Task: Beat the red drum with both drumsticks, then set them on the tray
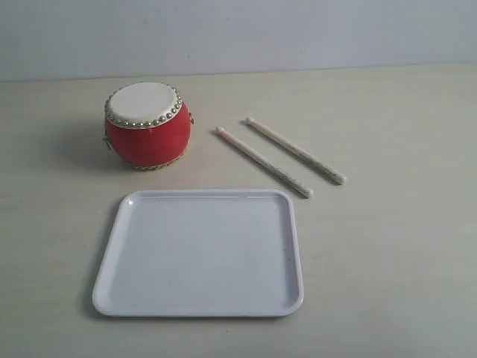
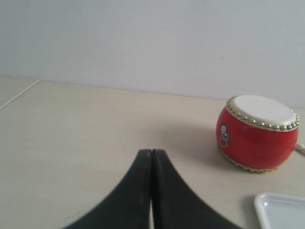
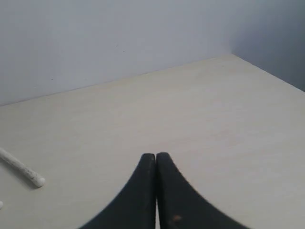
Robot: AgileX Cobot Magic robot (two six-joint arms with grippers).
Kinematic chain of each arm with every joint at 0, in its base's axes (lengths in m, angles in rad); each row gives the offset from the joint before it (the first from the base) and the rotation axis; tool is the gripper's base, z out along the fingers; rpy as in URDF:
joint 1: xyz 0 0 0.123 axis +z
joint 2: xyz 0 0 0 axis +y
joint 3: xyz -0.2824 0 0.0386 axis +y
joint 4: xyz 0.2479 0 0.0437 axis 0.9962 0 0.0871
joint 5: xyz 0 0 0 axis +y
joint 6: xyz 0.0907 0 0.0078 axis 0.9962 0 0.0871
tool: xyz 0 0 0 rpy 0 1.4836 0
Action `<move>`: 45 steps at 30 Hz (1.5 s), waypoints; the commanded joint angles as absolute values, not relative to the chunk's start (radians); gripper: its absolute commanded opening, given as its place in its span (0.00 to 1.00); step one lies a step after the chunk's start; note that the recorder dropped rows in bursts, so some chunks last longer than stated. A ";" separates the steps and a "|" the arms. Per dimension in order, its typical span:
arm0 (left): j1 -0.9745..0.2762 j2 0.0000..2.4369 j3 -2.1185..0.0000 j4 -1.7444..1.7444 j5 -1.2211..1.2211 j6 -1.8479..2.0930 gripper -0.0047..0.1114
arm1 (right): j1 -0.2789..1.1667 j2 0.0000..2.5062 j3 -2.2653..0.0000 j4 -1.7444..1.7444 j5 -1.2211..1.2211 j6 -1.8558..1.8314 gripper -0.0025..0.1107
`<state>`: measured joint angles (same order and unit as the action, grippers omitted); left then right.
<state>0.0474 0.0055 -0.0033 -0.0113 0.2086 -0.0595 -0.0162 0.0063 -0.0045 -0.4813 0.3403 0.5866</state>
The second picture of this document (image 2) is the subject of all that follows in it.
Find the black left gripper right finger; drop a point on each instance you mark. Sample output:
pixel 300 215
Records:
pixel 174 204

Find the small red drum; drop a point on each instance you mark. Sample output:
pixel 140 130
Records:
pixel 257 133

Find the white wooden drumstick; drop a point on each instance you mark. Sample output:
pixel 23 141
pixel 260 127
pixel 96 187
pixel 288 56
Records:
pixel 300 148

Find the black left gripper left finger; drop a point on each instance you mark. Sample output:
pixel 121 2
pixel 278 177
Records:
pixel 128 204

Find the white rectangular tray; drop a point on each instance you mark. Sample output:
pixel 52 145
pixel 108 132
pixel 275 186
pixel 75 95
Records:
pixel 280 211

